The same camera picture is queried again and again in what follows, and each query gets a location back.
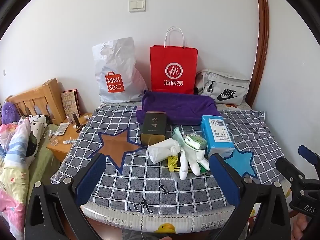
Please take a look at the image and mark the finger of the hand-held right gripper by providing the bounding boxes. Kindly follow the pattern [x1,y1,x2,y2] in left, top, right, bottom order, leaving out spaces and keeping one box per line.
[275,156,305,181]
[297,144,320,167]

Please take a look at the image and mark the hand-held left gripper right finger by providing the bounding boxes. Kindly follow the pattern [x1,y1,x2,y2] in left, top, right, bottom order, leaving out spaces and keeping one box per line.
[209,153,292,240]

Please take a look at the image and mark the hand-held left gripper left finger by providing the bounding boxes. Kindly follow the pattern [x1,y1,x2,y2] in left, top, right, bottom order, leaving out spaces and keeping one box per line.
[24,152,108,240]

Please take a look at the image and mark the white glove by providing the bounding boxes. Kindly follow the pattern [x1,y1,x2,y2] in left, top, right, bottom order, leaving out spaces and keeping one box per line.
[178,144,210,181]

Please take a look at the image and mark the green wet wipes pack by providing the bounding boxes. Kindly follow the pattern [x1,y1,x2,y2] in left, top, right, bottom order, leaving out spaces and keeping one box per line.
[184,134,208,151]

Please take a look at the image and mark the yellow mesh pouch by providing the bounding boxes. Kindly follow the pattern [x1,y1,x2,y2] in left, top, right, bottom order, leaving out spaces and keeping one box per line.
[167,155,207,173]

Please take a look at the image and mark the light green face mask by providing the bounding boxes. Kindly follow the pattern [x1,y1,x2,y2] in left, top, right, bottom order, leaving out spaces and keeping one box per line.
[171,127,187,146]

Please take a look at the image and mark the white knotted tissue bundle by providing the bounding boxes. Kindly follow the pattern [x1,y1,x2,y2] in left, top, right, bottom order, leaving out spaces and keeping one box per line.
[148,138,181,164]

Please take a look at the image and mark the person's right hand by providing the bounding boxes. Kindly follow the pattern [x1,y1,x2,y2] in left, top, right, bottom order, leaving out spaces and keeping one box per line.
[291,215,311,240]

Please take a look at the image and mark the wooden nightstand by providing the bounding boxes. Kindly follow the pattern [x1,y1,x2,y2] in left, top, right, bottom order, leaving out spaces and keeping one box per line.
[46,112,94,163]

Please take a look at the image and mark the blue tissue box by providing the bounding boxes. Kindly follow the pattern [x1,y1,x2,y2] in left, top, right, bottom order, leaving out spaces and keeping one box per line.
[200,115,235,158]

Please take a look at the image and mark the grey checked tablecloth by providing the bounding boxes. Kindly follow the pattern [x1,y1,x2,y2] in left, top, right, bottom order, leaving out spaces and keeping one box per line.
[51,101,286,211]

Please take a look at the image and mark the green bed sheet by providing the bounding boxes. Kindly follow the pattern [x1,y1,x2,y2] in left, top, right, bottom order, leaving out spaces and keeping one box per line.
[29,123,62,183]

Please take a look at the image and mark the clear drinking glass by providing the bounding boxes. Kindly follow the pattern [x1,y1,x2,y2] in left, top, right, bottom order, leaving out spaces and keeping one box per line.
[44,129,59,146]

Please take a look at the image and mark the white cream tube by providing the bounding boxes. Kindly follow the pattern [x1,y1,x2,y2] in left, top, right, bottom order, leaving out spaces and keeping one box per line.
[55,123,71,136]

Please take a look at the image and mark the black and white patterned pillow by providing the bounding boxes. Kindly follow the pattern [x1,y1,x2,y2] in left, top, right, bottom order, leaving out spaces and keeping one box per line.
[18,114,50,166]

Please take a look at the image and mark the patterned hardcover notebook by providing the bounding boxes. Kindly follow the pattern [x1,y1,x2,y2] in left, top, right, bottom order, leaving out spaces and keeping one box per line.
[61,89,81,121]

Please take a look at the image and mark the colourful printed quilt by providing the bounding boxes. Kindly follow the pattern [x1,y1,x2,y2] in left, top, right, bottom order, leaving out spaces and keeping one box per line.
[0,119,35,233]

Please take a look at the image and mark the dark green tea tin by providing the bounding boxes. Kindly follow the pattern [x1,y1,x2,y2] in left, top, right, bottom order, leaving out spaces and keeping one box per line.
[140,111,168,147]

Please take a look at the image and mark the purple towel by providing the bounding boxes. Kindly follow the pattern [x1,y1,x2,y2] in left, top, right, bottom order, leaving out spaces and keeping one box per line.
[136,89,222,125]

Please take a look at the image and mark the grey waist bag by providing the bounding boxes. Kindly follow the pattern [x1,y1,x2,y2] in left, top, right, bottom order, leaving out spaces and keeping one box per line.
[194,69,251,105]

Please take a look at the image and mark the wooden bed headboard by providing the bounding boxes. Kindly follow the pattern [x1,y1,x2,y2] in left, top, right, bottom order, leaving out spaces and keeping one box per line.
[6,78,66,126]

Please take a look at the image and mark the purple plush toy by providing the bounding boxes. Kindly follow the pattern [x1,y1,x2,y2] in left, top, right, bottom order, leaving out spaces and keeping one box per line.
[1,102,21,125]

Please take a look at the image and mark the white plastic shopping bag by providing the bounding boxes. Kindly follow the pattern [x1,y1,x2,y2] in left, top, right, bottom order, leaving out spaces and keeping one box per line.
[92,37,149,103]

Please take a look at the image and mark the red paper shopping bag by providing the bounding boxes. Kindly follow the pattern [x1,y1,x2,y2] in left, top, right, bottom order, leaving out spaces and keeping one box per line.
[150,26,198,95]

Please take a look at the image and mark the brown wooden door frame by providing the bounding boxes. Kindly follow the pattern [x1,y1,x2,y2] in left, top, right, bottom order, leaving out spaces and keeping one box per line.
[251,0,269,111]

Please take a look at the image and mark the white wall light switch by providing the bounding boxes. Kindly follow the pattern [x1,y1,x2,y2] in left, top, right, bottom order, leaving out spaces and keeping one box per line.
[129,0,146,13]

